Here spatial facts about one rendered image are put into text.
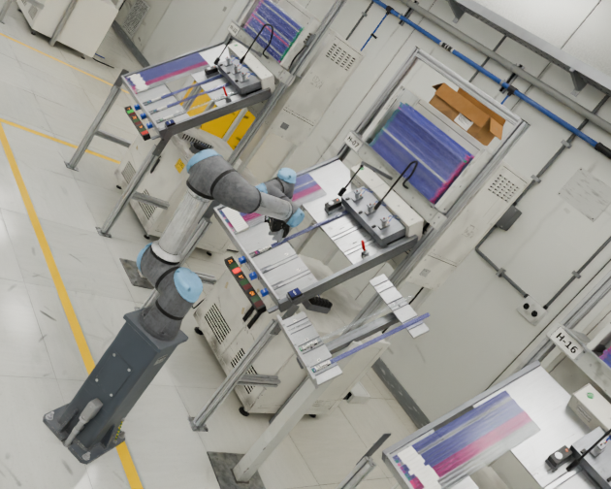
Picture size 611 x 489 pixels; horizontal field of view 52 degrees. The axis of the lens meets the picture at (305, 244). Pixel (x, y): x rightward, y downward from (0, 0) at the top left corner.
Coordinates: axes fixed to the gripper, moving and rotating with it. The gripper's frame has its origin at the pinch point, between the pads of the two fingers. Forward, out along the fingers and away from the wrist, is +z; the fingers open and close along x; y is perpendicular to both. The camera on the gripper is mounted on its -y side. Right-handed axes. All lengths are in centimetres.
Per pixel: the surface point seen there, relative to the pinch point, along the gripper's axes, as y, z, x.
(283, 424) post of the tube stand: 20, 51, 54
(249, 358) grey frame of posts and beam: 22, 41, 25
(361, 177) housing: -55, -8, -21
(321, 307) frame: -27, 46, 6
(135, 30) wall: -133, 160, -599
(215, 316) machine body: 9, 78, -34
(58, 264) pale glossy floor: 77, 59, -80
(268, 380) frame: 10, 62, 25
